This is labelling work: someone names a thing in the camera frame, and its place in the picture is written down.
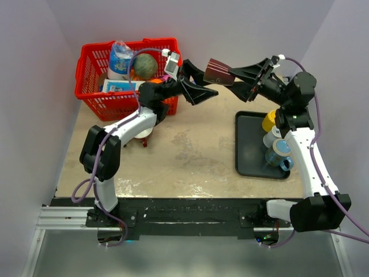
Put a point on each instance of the blue mug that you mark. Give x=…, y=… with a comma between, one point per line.
x=279, y=155

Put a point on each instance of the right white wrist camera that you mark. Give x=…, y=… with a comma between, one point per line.
x=276, y=59

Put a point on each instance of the cream white mug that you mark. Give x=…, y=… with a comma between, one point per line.
x=126, y=144

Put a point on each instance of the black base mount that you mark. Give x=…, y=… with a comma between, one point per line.
x=195, y=217

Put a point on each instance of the green melon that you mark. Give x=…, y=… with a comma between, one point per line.
x=145, y=66

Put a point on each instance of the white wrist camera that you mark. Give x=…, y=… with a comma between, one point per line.
x=276, y=59
x=171, y=65

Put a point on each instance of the orange fruit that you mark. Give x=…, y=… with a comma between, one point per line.
x=156, y=81

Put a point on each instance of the grey mug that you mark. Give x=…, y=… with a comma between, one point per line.
x=271, y=136

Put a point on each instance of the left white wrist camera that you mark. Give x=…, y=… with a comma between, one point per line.
x=171, y=65

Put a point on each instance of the blue white box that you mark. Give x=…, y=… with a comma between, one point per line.
x=120, y=85

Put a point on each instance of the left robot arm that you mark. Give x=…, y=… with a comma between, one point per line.
x=101, y=153

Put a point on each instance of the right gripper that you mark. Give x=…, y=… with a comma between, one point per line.
x=244, y=90

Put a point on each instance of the brown maroon mug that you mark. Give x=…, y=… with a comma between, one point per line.
x=217, y=72

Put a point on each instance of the yellow mug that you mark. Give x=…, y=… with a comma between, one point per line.
x=269, y=121

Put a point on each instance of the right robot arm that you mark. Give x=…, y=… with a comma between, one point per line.
x=323, y=206

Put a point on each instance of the red plastic basket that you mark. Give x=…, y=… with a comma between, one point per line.
x=93, y=62

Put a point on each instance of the dark red mug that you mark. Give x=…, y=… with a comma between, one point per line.
x=143, y=136

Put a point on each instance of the blue white plastic bag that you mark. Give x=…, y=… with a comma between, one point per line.
x=120, y=57

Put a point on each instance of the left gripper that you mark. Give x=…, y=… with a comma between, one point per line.
x=194, y=94

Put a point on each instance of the black tray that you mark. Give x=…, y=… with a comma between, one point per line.
x=250, y=149

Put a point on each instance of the pink purple toy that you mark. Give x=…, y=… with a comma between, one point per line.
x=165, y=77

